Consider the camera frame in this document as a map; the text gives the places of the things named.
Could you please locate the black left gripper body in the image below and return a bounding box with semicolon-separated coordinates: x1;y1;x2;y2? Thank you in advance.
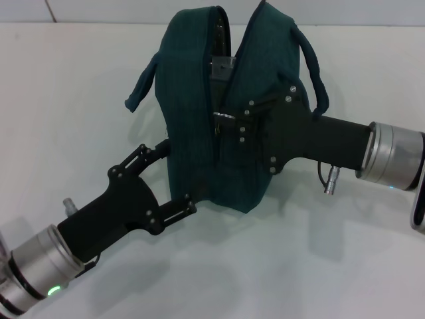
56;164;167;264

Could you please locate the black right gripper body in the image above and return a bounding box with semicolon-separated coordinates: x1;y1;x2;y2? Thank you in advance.
258;82;375;175

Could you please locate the dark teal lunch bag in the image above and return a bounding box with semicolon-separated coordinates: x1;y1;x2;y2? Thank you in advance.
124;1;331;214

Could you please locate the clear blue-rimmed plastic container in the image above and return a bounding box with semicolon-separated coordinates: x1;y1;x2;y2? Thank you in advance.
209;55;238;80

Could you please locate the silver left wrist plug stub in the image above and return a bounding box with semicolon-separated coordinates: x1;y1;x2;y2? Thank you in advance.
62;197;78;216

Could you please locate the silver right wrist plug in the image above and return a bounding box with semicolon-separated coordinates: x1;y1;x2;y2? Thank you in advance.
322;167;339;195

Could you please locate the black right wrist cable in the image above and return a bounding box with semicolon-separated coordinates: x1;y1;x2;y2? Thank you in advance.
317;160;329;187

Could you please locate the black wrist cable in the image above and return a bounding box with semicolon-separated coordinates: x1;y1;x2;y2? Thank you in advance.
317;160;329;187
72;253;102;278

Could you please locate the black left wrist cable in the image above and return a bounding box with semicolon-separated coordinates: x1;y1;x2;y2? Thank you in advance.
72;253;102;278

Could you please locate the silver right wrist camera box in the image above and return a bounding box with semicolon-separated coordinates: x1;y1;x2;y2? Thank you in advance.
409;172;425;235

